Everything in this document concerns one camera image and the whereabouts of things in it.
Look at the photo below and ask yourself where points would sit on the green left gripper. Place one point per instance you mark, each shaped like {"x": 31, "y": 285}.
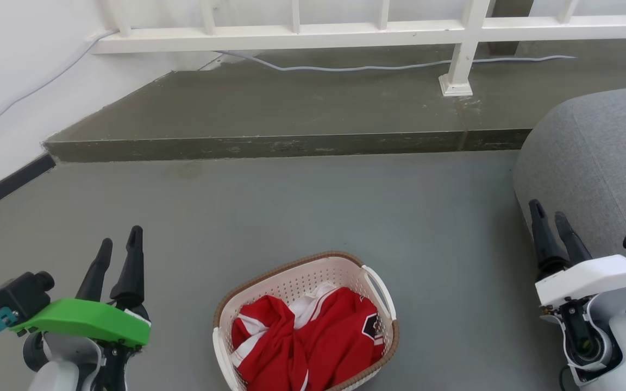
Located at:
{"x": 85, "y": 320}

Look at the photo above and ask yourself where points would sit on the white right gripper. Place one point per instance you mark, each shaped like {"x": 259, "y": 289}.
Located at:
{"x": 595, "y": 277}

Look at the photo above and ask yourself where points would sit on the white laundry basket brown rim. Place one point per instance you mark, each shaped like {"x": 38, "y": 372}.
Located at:
{"x": 302, "y": 277}

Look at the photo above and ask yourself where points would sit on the grey fabric sofa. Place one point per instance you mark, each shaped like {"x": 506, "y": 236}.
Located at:
{"x": 601, "y": 157}

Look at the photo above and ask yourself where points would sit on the black baseboard strip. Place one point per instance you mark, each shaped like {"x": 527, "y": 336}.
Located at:
{"x": 3, "y": 187}

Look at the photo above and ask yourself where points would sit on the red and white jersey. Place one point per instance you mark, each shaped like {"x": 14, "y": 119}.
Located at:
{"x": 318, "y": 342}

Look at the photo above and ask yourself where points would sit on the white metal railing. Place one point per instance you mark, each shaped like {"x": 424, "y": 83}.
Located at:
{"x": 291, "y": 35}

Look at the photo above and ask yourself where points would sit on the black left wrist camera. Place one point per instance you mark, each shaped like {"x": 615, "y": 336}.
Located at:
{"x": 19, "y": 296}

